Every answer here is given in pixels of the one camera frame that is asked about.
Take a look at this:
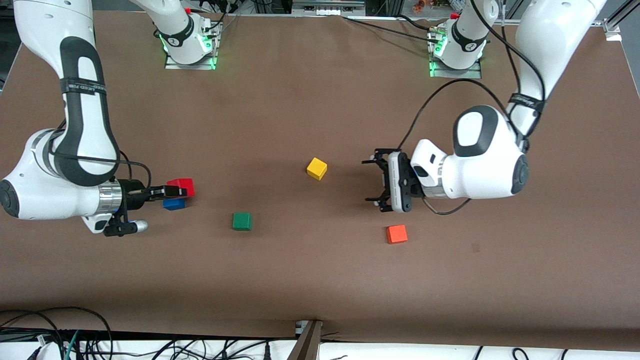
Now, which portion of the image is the aluminium frame profile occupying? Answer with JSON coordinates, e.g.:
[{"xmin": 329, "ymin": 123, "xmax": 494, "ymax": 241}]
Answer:
[{"xmin": 602, "ymin": 0, "xmax": 640, "ymax": 42}]

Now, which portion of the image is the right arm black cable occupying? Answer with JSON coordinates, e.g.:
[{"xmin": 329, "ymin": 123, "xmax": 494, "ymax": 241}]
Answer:
[{"xmin": 50, "ymin": 115, "xmax": 152, "ymax": 196}]

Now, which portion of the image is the short black table cable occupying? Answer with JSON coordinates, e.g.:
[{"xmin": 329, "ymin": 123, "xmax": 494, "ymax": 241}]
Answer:
[{"xmin": 395, "ymin": 14, "xmax": 442, "ymax": 32}]

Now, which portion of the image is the black looped floor cable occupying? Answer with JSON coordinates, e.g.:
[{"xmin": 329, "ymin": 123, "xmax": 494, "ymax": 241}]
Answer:
[{"xmin": 0, "ymin": 306, "xmax": 114, "ymax": 360}]

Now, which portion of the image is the orange cube block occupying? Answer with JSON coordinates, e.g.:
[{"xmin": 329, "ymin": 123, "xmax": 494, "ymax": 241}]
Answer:
[{"xmin": 385, "ymin": 224, "xmax": 409, "ymax": 245}]

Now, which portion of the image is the long black table cable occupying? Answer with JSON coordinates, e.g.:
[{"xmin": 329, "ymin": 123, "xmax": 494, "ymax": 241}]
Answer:
[{"xmin": 342, "ymin": 16, "xmax": 441, "ymax": 45}]

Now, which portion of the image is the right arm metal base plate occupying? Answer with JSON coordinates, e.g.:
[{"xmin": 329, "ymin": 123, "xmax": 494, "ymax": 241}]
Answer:
[{"xmin": 164, "ymin": 22, "xmax": 220, "ymax": 71}]

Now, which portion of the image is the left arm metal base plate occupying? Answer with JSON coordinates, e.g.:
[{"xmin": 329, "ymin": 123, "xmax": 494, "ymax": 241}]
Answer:
[{"xmin": 429, "ymin": 30, "xmax": 483, "ymax": 80}]

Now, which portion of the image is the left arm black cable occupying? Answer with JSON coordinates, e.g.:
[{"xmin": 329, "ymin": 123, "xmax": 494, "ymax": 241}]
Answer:
[{"xmin": 396, "ymin": 0, "xmax": 547, "ymax": 216}]

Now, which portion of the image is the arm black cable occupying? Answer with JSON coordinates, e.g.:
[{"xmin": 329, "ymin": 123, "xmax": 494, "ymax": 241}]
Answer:
[
  {"xmin": 50, "ymin": 115, "xmax": 152, "ymax": 196},
  {"xmin": 396, "ymin": 0, "xmax": 547, "ymax": 216}
]

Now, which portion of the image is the brown table cover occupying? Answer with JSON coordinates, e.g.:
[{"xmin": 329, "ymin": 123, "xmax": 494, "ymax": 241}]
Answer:
[{"xmin": 0, "ymin": 10, "xmax": 640, "ymax": 351}]

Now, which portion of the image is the red cube block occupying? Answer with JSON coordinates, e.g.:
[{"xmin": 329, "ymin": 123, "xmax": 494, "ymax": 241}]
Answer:
[{"xmin": 167, "ymin": 178, "xmax": 195, "ymax": 199}]

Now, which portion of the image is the black cable bundle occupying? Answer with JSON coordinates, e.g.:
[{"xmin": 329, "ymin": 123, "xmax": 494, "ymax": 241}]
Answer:
[{"xmin": 80, "ymin": 337, "xmax": 301, "ymax": 360}]

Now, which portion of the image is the yellow cube block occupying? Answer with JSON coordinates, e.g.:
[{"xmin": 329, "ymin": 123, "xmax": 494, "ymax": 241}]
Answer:
[{"xmin": 306, "ymin": 157, "xmax": 328, "ymax": 181}]

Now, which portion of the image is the green floor cable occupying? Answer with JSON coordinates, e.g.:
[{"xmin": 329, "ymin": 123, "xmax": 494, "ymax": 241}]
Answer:
[{"xmin": 64, "ymin": 330, "xmax": 81, "ymax": 360}]

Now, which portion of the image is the grey metal post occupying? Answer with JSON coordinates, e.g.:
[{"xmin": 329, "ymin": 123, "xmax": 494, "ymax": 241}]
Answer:
[{"xmin": 287, "ymin": 320, "xmax": 324, "ymax": 360}]

